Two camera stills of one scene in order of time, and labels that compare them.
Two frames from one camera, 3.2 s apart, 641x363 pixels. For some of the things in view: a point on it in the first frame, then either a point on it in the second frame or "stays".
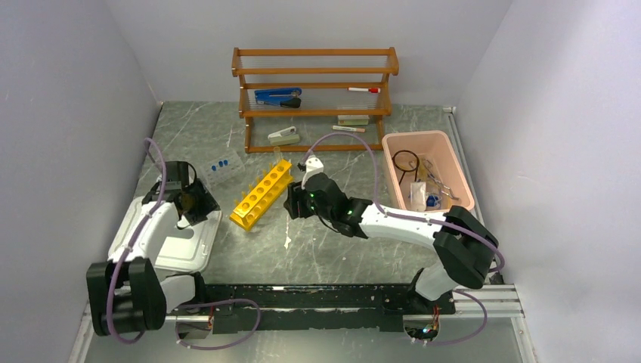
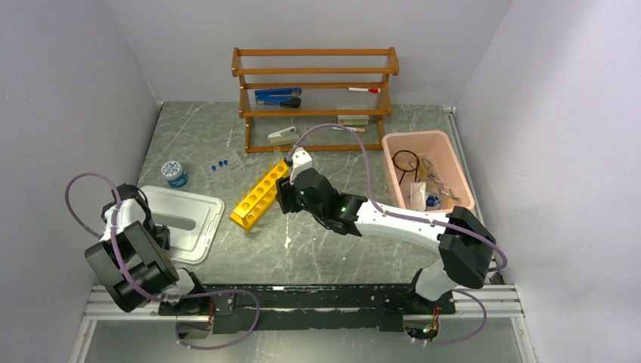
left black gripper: [207, 203] -> [162, 237]
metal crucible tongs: [447, 190] stays
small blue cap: [430, 200] stays
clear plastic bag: [418, 201] stays
